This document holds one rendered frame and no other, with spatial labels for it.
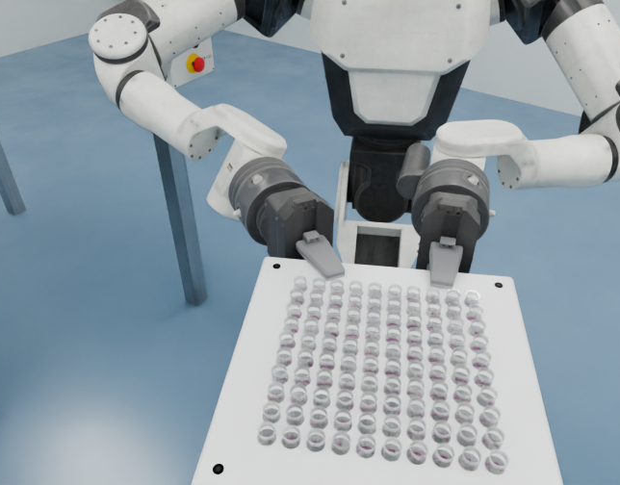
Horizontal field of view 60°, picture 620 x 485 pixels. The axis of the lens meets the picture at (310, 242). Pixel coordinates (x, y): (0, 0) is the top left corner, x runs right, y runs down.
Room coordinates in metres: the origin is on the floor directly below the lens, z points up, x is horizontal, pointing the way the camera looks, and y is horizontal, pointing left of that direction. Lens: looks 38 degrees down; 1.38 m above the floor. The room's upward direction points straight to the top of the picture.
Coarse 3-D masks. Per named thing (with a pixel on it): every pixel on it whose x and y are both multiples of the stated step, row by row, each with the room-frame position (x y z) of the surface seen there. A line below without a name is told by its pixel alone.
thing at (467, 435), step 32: (352, 320) 0.32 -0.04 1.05; (416, 320) 0.33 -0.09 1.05; (352, 352) 0.29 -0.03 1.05; (416, 352) 0.29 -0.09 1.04; (320, 384) 0.26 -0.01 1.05; (352, 384) 0.26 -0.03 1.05; (384, 384) 0.26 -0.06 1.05; (416, 384) 0.26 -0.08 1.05; (288, 416) 0.23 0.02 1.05; (320, 416) 0.23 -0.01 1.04; (416, 416) 0.23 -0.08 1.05; (448, 416) 0.23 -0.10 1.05
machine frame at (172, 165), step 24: (0, 144) 2.05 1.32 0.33; (168, 144) 1.41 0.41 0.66; (0, 168) 2.01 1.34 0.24; (168, 168) 1.42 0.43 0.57; (0, 192) 2.02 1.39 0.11; (168, 192) 1.43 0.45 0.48; (168, 216) 1.44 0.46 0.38; (192, 216) 1.45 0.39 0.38; (192, 240) 1.44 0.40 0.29; (192, 264) 1.42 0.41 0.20; (192, 288) 1.42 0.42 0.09
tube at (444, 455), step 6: (444, 444) 0.20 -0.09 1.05; (438, 450) 0.20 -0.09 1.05; (444, 450) 0.20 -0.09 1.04; (450, 450) 0.20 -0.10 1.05; (438, 456) 0.19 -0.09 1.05; (444, 456) 0.20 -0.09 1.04; (450, 456) 0.20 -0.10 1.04; (438, 462) 0.19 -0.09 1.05; (444, 462) 0.19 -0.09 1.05; (450, 462) 0.19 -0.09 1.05; (444, 468) 0.19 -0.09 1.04
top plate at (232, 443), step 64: (256, 320) 0.33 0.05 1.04; (320, 320) 0.33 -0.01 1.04; (384, 320) 0.33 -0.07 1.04; (448, 320) 0.33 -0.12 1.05; (512, 320) 0.33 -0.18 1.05; (256, 384) 0.26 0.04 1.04; (448, 384) 0.26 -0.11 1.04; (512, 384) 0.26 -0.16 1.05; (256, 448) 0.21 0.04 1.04; (512, 448) 0.21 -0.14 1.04
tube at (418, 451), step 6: (414, 444) 0.21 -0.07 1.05; (420, 444) 0.21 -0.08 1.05; (408, 450) 0.20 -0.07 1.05; (414, 450) 0.21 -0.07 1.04; (420, 450) 0.21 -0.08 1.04; (426, 450) 0.20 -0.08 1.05; (408, 456) 0.20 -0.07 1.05; (414, 456) 0.20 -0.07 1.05; (420, 456) 0.19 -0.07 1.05; (426, 456) 0.20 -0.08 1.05; (414, 462) 0.19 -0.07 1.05; (420, 462) 0.19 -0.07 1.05
